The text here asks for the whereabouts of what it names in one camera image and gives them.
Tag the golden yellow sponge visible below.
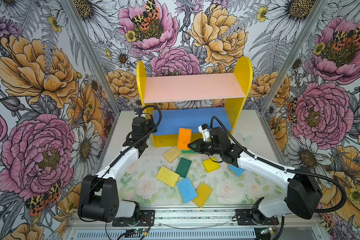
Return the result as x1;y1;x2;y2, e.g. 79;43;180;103
192;182;213;208

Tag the bright yellow sponge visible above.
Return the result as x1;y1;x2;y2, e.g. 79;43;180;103
202;158;220;173

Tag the dark green sponge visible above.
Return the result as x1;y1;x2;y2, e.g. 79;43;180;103
175;158;192;178

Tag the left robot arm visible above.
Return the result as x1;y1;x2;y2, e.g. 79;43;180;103
78;116;157;223

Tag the aluminium front rail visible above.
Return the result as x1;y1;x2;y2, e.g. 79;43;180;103
67;205;322;230

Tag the yellow porous sponge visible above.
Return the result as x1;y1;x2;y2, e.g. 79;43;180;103
156;167;180;188

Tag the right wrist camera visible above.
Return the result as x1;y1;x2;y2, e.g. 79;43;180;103
198;124;210;142

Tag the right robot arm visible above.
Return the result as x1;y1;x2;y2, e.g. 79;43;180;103
188;126;323;224

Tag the light green sponge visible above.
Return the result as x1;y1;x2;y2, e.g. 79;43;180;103
181;150;198;155

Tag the blue porous sponge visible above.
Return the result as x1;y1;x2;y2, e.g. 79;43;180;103
177;178;198;204

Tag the pale yellow sponge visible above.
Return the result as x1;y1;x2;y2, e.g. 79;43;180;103
163;146;182;163

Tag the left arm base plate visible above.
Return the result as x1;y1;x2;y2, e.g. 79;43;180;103
112;210;156;227

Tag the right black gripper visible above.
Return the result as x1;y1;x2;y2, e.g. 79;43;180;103
187;137;223;156

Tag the orange sponge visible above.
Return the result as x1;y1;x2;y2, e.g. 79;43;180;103
177;128;192;151

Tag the yellow wooden shelf unit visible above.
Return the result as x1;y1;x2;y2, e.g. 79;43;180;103
136;57;253;148

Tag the light blue sponge right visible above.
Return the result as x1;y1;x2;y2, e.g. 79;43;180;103
228;165;245;177

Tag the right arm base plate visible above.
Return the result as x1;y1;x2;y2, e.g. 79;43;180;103
232;209;279;226

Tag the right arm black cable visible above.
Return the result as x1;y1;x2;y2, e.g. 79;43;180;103
209;116;348;214

